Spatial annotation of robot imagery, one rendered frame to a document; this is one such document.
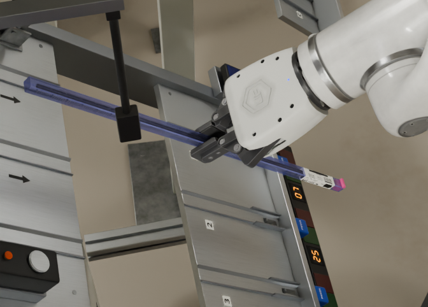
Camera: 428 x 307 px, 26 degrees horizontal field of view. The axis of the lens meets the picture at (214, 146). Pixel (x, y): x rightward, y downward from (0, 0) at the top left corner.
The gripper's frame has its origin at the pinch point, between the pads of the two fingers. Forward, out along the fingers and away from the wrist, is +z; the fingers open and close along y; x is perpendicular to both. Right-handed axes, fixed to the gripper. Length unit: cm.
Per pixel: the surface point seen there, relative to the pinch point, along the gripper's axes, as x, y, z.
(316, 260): 34.7, 3.8, 7.1
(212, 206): 13.3, -0.2, 9.6
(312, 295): 26.4, 12.2, 5.3
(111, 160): 70, -60, 69
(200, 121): 15.1, -14.7, 9.3
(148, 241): 47, -21, 46
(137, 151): 73, -61, 63
